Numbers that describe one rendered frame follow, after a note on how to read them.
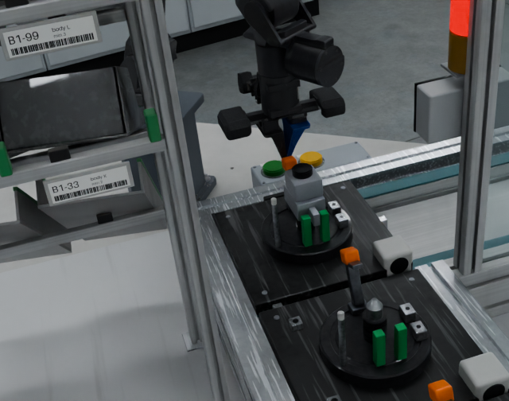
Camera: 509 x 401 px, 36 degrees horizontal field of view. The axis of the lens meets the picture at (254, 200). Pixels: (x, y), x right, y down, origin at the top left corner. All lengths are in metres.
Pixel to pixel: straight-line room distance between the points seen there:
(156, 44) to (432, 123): 0.41
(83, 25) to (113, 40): 3.47
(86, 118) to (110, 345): 0.50
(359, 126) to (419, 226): 2.17
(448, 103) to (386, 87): 2.78
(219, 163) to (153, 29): 0.89
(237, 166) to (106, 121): 0.79
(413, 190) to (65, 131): 0.70
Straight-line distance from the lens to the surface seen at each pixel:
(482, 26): 0.95
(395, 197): 1.34
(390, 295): 1.09
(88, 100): 0.83
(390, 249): 1.13
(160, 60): 0.76
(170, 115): 0.79
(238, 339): 1.05
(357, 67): 4.00
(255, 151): 1.64
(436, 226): 1.31
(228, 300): 1.11
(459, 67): 1.00
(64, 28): 0.73
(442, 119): 1.02
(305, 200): 1.13
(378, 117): 3.52
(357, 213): 1.24
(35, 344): 1.28
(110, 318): 1.28
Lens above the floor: 1.69
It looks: 34 degrees down
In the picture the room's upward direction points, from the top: 7 degrees counter-clockwise
